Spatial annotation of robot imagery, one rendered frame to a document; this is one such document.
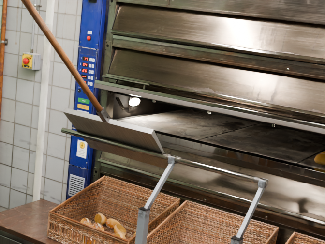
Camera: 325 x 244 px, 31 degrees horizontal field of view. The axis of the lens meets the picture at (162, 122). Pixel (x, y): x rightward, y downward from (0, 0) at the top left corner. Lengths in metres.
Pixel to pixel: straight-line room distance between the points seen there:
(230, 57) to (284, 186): 0.73
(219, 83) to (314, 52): 0.54
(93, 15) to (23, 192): 1.33
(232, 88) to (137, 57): 0.64
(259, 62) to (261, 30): 0.16
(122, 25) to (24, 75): 0.85
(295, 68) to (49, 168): 1.77
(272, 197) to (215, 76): 0.71
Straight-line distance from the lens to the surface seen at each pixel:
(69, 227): 3.24
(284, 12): 3.05
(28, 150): 4.04
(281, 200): 3.11
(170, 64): 3.33
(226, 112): 3.00
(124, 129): 2.93
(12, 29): 4.07
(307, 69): 2.99
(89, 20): 3.60
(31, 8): 2.44
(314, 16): 3.00
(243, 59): 3.11
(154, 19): 3.38
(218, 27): 3.18
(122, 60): 3.50
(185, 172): 3.33
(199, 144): 3.26
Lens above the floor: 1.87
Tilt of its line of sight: 11 degrees down
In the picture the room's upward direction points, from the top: 6 degrees clockwise
